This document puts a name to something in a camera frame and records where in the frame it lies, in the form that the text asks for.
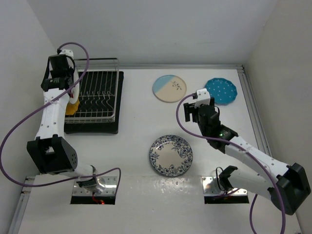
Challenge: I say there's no white watermelon pattern plate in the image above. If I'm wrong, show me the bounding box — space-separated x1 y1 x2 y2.
69 70 80 104

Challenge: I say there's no blue and beige plate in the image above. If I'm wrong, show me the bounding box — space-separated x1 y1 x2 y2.
152 75 187 103

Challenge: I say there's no blue polka dot plate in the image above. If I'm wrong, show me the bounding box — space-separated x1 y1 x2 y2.
204 78 237 105

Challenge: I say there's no yellow polka dot plate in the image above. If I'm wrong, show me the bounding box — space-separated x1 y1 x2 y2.
65 100 79 116

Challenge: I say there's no blue floral pattern plate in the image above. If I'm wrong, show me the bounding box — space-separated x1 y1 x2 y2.
149 135 193 177

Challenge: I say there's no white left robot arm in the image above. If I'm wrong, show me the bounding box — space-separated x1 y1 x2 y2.
26 49 98 191

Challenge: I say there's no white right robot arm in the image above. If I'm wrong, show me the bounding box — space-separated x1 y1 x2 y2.
183 99 311 215

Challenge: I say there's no black drip tray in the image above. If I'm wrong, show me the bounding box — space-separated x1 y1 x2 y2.
64 71 124 134

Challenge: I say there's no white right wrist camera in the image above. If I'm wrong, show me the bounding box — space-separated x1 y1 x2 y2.
195 88 211 108

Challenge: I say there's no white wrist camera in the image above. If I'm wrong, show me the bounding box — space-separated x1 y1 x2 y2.
58 49 74 58
195 88 211 108

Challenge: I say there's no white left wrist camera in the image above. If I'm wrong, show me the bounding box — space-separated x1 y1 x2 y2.
58 49 74 58

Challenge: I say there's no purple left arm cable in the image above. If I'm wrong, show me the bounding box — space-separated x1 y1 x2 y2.
0 42 121 187

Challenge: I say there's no white wire dish rack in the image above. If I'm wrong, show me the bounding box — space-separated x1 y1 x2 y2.
65 58 119 124

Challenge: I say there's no aluminium table frame rail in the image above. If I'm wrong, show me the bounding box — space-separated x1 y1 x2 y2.
237 66 272 157

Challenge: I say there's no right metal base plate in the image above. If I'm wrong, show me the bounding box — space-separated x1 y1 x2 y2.
201 176 233 197

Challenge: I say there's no metal base plate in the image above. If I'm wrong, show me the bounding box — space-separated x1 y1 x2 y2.
72 176 117 196
201 176 233 197

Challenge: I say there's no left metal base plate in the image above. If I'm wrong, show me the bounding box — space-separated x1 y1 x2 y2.
72 176 117 196

